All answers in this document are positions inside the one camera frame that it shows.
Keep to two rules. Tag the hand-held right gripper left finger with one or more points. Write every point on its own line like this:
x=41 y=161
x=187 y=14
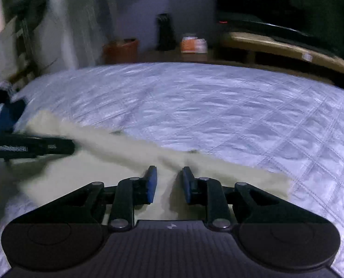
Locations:
x=151 y=186

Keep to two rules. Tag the orange and white box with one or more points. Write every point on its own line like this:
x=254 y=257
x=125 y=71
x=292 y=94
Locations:
x=193 y=45

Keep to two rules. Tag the black speaker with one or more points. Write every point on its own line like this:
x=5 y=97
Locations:
x=165 y=31

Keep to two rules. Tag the quilted silver bedspread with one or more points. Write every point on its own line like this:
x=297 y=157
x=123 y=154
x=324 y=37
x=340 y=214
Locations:
x=218 y=107

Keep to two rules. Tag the sheer white curtain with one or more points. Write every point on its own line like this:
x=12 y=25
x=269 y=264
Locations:
x=73 y=26

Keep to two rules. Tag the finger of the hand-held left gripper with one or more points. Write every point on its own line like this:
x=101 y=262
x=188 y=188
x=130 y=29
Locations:
x=62 y=146

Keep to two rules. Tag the houseplant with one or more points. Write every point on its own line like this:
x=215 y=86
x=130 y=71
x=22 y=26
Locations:
x=113 y=5

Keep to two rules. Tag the pale green garment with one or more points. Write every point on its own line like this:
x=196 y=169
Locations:
x=102 y=157

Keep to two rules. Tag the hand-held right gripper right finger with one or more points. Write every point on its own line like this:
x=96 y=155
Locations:
x=187 y=186

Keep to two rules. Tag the terracotta plant pot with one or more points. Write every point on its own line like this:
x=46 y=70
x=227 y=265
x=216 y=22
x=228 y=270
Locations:
x=120 y=51

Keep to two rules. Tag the dark blue garment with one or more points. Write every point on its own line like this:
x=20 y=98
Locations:
x=14 y=115

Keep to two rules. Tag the wooden television stand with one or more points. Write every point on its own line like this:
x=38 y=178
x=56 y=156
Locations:
x=276 y=47

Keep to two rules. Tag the black television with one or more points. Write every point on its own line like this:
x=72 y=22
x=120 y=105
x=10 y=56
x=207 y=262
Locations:
x=276 y=3

